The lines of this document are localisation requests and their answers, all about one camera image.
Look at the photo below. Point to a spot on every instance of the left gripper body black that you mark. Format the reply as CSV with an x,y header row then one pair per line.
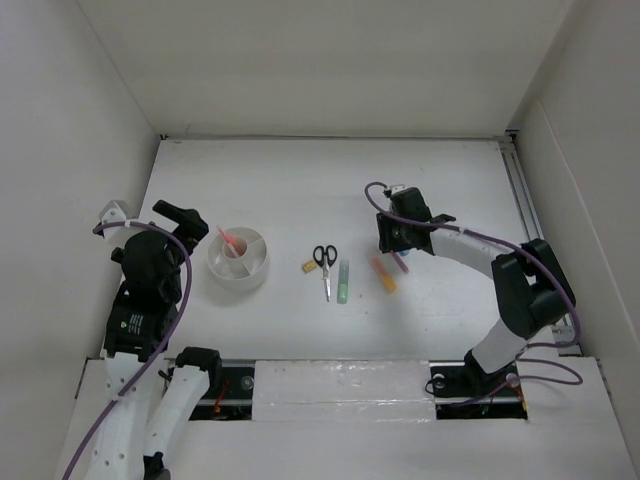
x,y
188,229

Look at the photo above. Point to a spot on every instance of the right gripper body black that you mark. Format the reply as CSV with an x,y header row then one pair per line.
x,y
393,233

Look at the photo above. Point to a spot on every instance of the purple red marker pen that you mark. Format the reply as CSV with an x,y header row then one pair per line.
x,y
400,262

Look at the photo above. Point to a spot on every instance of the thin red pen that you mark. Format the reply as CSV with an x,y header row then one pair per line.
x,y
230,241

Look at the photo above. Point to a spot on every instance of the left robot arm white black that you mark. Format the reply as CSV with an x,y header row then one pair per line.
x,y
147,410

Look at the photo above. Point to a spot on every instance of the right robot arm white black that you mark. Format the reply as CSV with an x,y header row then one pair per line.
x,y
532,291

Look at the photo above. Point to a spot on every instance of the orange yellow highlighter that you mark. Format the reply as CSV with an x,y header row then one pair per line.
x,y
385,278

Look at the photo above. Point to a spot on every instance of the green highlighter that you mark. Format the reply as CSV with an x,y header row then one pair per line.
x,y
343,282

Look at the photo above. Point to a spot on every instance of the white round divided organizer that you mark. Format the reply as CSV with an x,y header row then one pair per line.
x,y
239,273

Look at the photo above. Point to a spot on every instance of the small yellow eraser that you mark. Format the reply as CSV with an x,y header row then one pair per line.
x,y
309,266

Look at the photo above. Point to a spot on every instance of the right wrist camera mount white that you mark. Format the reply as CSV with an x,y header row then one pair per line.
x,y
393,189

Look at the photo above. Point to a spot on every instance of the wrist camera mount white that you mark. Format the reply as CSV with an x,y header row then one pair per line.
x,y
115,211
393,189

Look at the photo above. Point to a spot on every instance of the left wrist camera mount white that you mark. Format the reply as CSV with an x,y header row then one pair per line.
x,y
115,211

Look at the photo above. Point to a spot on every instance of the black handled scissors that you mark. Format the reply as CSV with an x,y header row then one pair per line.
x,y
325,257

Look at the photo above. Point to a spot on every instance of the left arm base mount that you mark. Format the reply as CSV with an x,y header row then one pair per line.
x,y
231,399

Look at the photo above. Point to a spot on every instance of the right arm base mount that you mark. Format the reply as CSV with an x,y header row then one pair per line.
x,y
459,395

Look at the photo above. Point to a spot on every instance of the aluminium rail right side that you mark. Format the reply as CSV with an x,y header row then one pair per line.
x,y
563,330

